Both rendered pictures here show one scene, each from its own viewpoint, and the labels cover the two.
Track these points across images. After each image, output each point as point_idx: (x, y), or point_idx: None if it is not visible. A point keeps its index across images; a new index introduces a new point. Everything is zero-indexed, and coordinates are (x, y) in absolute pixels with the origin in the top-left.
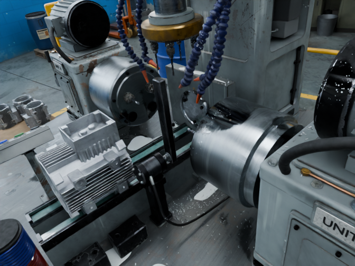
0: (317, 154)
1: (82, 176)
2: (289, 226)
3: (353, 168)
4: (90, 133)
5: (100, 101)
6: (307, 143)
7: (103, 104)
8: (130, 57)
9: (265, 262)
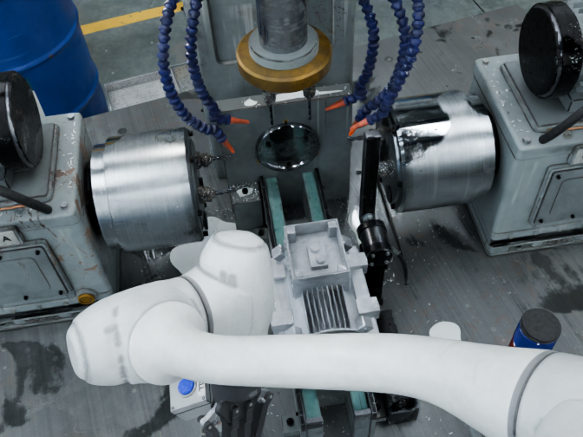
0: (542, 113)
1: (376, 298)
2: (547, 181)
3: (575, 107)
4: (344, 250)
5: (160, 233)
6: (582, 110)
7: (172, 233)
8: (202, 131)
9: (509, 233)
